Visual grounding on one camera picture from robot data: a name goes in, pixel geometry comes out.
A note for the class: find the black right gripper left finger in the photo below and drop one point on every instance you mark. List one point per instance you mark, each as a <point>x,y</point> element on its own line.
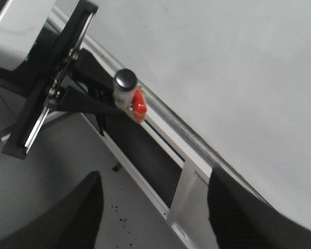
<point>74,222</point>

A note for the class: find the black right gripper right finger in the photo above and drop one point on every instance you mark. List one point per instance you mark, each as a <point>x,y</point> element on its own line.
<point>241,220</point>

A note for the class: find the red round magnet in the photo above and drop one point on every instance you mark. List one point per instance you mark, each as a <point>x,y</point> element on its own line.
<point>139,106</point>

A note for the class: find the white whiteboard marker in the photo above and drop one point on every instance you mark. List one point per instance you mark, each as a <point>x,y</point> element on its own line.
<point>125,82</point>

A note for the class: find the aluminium whiteboard tray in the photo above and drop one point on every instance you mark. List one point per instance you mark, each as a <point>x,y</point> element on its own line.
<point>187,149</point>

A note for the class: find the white whiteboard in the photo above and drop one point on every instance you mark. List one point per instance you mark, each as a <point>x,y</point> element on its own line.
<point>237,72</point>

